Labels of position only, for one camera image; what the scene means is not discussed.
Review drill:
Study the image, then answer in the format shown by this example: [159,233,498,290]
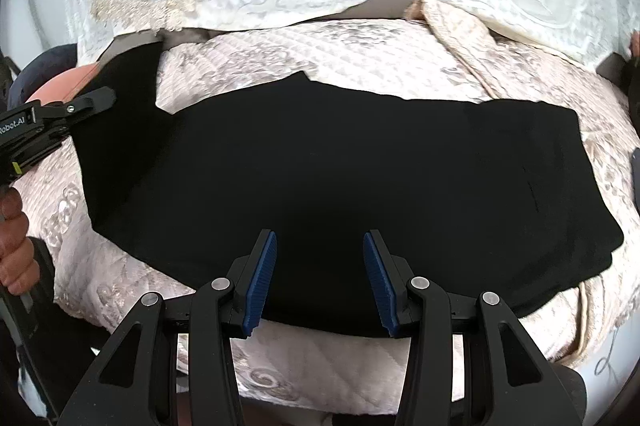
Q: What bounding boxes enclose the black pants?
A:
[73,44,624,337]

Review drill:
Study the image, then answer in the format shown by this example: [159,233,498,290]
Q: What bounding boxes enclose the person's left hand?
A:
[0,187,40,296]

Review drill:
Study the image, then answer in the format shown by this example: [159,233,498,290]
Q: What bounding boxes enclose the salmon pink pillow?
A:
[28,63,100,105]

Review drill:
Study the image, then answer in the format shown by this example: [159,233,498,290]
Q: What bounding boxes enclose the pink quilted bedspread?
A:
[17,0,639,415]

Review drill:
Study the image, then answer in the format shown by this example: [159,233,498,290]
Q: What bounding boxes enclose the dark blue small case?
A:
[630,147,640,212]

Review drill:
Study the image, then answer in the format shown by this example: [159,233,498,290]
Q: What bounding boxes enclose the white cord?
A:
[591,314,640,380]

